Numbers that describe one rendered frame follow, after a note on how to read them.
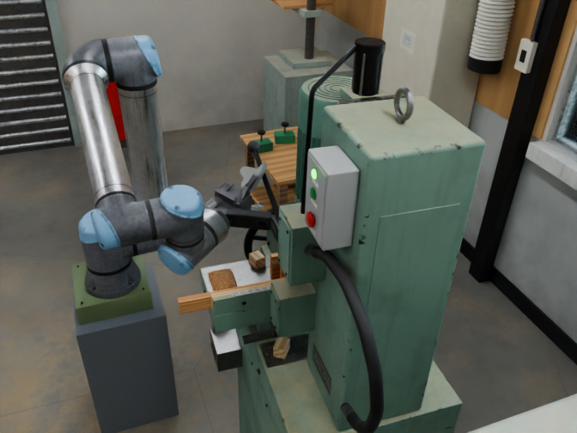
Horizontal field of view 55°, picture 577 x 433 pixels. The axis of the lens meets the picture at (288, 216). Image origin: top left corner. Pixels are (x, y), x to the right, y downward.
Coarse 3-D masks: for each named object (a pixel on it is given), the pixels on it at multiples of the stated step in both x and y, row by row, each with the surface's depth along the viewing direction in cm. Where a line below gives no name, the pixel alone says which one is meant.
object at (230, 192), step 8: (224, 184) 146; (232, 184) 146; (216, 192) 144; (224, 192) 143; (232, 192) 145; (216, 200) 144; (224, 200) 144; (232, 200) 142; (240, 200) 142; (248, 200) 144; (208, 208) 141; (216, 208) 142; (224, 208) 142; (232, 208) 142; (240, 208) 142; (248, 208) 147; (224, 216) 138
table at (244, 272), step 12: (264, 252) 174; (228, 264) 164; (240, 264) 164; (204, 276) 159; (240, 276) 160; (252, 276) 160; (264, 276) 160; (204, 288) 157; (240, 312) 148; (252, 312) 149; (264, 312) 151; (216, 324) 148; (228, 324) 149; (240, 324) 150; (252, 324) 152
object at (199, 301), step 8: (272, 280) 153; (232, 288) 150; (240, 288) 150; (184, 296) 146; (192, 296) 146; (200, 296) 146; (208, 296) 146; (184, 304) 145; (192, 304) 146; (200, 304) 147; (208, 304) 148; (184, 312) 147
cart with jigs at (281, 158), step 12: (264, 132) 300; (276, 132) 314; (288, 132) 314; (264, 144) 302; (276, 144) 312; (288, 144) 313; (252, 156) 325; (264, 156) 300; (276, 156) 301; (288, 156) 301; (276, 168) 290; (288, 168) 290; (276, 180) 279; (288, 180) 280; (252, 192) 336; (264, 192) 336; (276, 192) 289; (288, 192) 337; (252, 204) 343; (264, 204) 325
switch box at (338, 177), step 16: (320, 160) 96; (336, 160) 97; (320, 176) 95; (336, 176) 93; (352, 176) 94; (320, 192) 97; (336, 192) 95; (352, 192) 96; (320, 208) 98; (336, 208) 97; (352, 208) 98; (320, 224) 99; (336, 224) 99; (352, 224) 100; (320, 240) 101; (336, 240) 101; (352, 240) 102
